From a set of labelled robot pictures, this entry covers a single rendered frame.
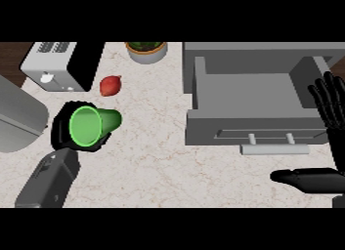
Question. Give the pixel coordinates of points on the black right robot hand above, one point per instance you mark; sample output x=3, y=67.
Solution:
x=334, y=130

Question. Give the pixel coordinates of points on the green cup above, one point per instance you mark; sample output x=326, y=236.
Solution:
x=95, y=125

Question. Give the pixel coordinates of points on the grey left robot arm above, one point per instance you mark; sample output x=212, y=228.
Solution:
x=46, y=182

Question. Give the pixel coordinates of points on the grey open drawer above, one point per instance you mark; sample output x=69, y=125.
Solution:
x=256, y=107

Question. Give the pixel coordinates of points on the grey cabinet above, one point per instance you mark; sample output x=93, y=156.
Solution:
x=265, y=53

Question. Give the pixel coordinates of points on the potted plant in grey pot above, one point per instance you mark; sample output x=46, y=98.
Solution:
x=145, y=51

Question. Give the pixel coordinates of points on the red sweet potato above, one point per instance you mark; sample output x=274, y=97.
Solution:
x=109, y=85

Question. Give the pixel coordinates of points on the white and black toaster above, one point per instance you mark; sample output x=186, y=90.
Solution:
x=59, y=65

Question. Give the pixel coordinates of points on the large grey rounded appliance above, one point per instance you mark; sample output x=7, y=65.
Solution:
x=10, y=114

